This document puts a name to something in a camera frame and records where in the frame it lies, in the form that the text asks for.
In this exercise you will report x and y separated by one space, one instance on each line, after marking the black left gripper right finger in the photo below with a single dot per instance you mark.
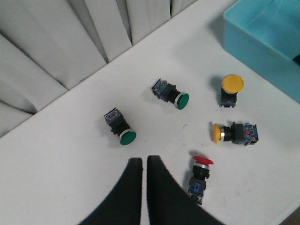
167 203

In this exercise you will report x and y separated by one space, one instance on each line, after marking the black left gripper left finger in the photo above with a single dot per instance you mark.
123 204

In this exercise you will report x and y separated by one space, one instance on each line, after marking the yellow push button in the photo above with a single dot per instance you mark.
240 134
230 86

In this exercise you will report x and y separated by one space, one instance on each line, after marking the light blue plastic box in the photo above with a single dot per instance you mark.
265 36

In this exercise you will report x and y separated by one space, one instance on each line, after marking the lying red push button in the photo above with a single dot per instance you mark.
197 183

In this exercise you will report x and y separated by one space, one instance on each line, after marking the left green push button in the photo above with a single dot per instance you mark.
116 121

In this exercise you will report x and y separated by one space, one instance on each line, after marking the green push button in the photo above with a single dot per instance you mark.
168 92
116 121

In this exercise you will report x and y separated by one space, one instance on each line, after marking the lying yellow push button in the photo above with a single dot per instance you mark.
240 134

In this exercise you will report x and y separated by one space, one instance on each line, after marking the right green push button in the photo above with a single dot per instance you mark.
168 92

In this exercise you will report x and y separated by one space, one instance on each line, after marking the white pleated curtain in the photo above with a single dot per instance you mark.
47 47

